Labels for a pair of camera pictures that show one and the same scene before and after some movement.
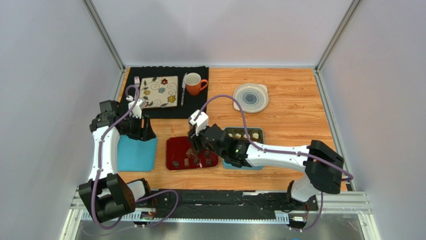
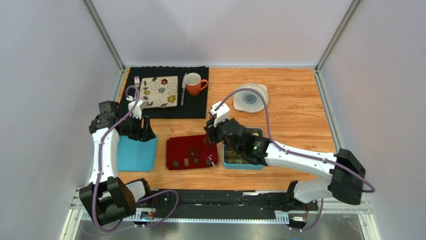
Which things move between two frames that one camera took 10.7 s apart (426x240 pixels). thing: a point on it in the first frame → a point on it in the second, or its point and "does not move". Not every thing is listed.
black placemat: x=188 y=106 does not move
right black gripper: x=196 y=140 → x=213 y=133
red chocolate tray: x=177 y=159 does not move
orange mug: x=193 y=83 does not move
